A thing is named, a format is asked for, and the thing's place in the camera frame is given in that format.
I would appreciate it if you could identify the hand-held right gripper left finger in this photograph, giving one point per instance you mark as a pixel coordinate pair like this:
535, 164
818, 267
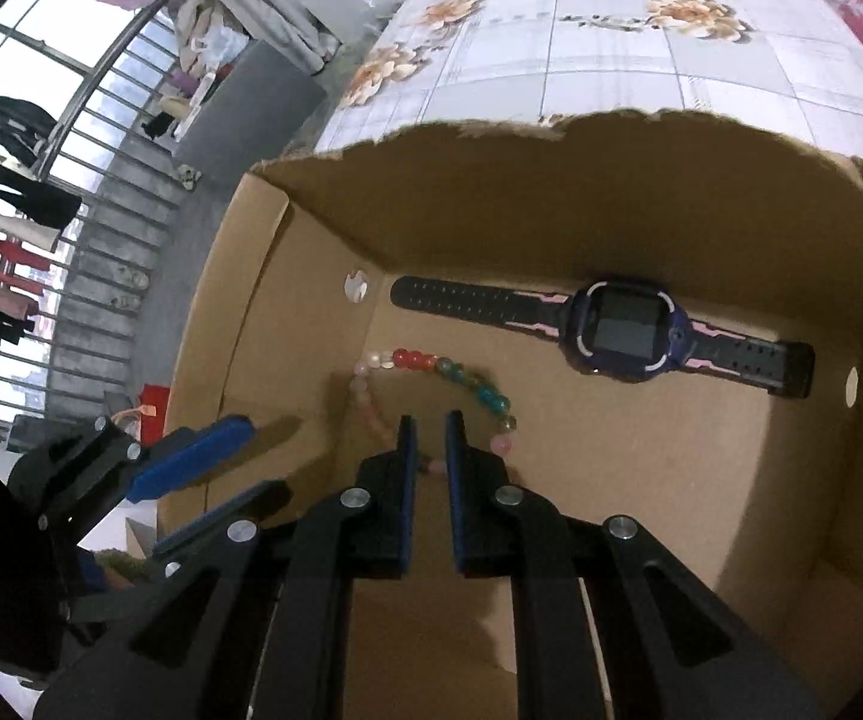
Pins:
408, 465

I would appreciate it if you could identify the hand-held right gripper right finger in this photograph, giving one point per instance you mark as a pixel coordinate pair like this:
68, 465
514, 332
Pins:
455, 465

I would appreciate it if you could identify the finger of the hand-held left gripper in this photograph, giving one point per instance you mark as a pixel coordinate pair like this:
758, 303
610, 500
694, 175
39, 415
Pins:
191, 450
229, 510

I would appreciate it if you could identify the black and pink smartwatch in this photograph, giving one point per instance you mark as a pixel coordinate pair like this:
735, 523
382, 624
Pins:
619, 330

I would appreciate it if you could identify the brown cardboard box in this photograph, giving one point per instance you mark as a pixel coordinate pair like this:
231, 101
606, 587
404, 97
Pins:
626, 187

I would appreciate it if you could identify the red paper bag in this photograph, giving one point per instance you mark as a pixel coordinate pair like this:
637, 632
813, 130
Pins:
154, 412

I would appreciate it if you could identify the metal window railing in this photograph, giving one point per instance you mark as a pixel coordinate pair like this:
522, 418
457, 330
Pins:
116, 187

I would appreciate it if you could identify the black hanging garment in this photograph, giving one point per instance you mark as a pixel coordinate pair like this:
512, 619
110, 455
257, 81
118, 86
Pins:
19, 191

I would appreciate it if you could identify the grey flat board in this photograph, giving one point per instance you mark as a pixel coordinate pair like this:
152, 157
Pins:
251, 105

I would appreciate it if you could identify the black hanging jacket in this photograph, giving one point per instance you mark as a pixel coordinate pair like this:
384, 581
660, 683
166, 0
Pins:
8, 120

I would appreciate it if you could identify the white plastic bag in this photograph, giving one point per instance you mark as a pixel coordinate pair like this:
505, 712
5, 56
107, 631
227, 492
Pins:
218, 45

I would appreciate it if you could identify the floral checked bed sheet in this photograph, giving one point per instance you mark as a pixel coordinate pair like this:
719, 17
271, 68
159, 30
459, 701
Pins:
551, 45

